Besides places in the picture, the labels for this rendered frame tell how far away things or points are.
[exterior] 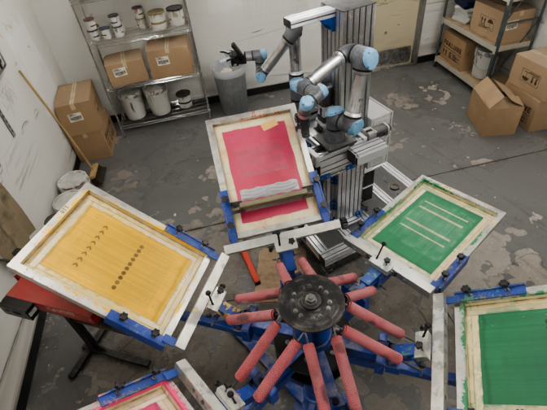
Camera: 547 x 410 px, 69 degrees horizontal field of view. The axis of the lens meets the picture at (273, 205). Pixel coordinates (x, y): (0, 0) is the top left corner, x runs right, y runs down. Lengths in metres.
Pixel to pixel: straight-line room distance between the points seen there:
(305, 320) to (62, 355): 2.39
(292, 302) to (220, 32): 4.52
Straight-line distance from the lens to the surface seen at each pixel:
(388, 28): 6.61
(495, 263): 3.92
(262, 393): 1.85
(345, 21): 2.69
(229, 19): 5.78
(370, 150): 2.88
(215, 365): 3.22
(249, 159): 2.51
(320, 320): 1.78
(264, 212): 2.40
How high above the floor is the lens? 2.84
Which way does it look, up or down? 43 degrees down
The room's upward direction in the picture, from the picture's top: 7 degrees counter-clockwise
